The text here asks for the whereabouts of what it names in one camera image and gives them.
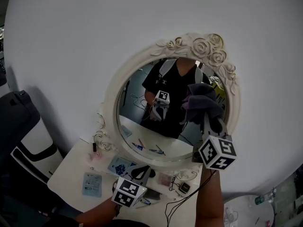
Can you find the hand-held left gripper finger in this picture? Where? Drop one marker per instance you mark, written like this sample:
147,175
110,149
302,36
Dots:
128,171
147,180

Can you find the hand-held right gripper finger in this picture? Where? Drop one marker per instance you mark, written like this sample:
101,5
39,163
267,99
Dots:
207,126
224,129

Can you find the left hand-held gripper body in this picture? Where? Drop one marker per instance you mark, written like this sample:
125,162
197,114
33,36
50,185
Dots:
129,193

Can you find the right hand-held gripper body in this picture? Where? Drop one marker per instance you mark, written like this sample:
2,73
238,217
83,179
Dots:
217,152

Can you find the grey fleece cloth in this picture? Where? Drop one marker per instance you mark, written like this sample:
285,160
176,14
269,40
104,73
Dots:
201,98

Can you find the white oval ornate mirror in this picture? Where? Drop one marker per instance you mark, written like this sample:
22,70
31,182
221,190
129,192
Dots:
132,117

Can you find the person's left forearm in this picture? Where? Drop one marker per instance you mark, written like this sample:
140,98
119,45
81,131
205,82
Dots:
99,212

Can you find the person's right forearm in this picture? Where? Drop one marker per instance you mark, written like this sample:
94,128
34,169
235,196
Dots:
210,197

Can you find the white dressing table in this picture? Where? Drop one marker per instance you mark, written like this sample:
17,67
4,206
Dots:
71,169

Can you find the small black round case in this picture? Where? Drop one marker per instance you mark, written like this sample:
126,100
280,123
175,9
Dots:
152,173

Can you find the grey pouch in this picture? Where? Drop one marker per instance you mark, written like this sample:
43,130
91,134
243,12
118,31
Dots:
153,194

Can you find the clear pink makeup palette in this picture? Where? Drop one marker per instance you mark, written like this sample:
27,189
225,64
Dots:
164,179

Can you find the blue and white tube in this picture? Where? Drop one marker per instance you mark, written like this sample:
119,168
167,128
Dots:
145,201

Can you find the black eyelash curler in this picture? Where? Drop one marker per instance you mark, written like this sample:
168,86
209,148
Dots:
174,184

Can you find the person's black shirt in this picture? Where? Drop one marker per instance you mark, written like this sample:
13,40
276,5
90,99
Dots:
132,223

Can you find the small pink jar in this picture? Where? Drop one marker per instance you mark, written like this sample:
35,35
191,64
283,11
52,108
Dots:
94,156

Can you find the pale blue sheet mask packet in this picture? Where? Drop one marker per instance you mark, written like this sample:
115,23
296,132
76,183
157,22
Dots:
91,184

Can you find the small black square case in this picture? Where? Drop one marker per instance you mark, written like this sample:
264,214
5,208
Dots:
184,188

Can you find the dark nail polish bottle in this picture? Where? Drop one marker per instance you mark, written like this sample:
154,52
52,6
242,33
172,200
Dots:
94,146

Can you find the clear bottle with green label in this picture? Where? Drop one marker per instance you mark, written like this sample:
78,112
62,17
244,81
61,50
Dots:
260,199

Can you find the white power strip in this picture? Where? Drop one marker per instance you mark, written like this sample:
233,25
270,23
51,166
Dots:
230,215

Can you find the white round ribbed side table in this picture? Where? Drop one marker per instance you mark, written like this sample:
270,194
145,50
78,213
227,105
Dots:
248,212

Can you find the small pink item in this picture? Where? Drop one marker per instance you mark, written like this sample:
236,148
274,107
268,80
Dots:
267,224

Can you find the black and white machine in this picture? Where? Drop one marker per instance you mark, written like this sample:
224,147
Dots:
19,126

